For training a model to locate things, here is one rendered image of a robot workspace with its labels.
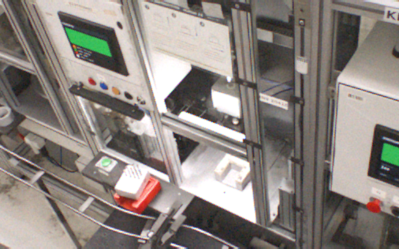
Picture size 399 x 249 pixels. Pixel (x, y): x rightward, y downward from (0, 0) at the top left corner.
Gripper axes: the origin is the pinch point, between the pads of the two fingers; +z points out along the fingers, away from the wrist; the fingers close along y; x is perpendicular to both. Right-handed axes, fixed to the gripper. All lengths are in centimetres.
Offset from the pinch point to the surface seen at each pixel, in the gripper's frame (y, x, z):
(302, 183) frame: 16.8, -38.3, 21.9
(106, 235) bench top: -44, 46, -5
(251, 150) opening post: 23.8, -20.2, 21.4
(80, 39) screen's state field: 53, 42, 18
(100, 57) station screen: 47, 35, 18
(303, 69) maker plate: 66, -39, 21
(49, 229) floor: -112, 125, 3
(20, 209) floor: -112, 154, 5
